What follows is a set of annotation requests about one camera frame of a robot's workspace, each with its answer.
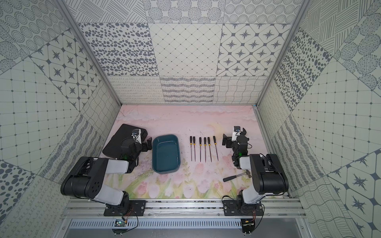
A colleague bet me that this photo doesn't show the file with black yellow handle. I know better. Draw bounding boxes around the file with black yellow handle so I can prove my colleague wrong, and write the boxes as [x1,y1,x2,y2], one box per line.
[213,135,219,161]

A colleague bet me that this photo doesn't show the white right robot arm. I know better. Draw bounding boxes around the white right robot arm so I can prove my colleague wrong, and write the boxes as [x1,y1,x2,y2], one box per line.
[222,132,289,207]

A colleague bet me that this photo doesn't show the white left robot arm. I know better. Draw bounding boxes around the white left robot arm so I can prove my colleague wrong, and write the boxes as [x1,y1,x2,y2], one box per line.
[61,137,152,209]

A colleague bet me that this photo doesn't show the teal plastic storage box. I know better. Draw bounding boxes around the teal plastic storage box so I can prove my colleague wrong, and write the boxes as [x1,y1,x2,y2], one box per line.
[152,134,181,174]

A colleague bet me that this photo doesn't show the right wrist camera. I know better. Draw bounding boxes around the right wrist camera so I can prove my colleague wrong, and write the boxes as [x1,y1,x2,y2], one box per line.
[232,126,241,141]

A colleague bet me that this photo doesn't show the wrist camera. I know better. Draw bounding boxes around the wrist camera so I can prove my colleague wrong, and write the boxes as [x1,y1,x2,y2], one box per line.
[232,126,241,141]
[132,129,141,143]

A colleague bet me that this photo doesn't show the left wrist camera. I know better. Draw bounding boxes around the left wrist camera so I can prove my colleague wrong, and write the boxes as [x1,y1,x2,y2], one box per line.
[132,129,141,143]

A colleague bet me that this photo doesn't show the hammer with black handle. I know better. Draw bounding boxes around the hammer with black handle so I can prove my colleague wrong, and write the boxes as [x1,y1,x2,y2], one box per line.
[223,170,252,182]

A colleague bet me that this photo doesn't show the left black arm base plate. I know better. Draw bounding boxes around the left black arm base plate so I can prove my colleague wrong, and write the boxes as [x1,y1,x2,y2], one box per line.
[103,200,147,217]

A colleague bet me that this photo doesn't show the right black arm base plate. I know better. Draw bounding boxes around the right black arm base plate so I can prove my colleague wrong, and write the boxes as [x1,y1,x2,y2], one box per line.
[222,199,264,216]

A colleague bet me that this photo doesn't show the white slotted cable duct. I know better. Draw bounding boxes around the white slotted cable duct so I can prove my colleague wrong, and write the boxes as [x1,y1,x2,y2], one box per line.
[69,218,242,230]

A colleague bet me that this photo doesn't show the aluminium mounting rail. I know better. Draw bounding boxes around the aluminium mounting rail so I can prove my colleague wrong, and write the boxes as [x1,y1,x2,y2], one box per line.
[61,198,307,219]

